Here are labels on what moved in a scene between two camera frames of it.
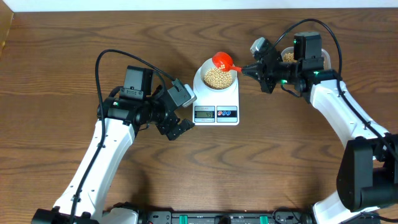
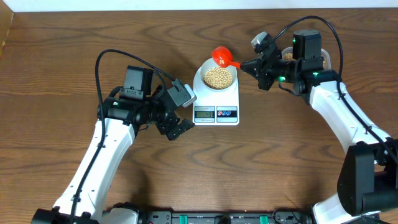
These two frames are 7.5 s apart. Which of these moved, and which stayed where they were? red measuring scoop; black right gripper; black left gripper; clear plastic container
Moved: red measuring scoop
Stayed: black left gripper; black right gripper; clear plastic container
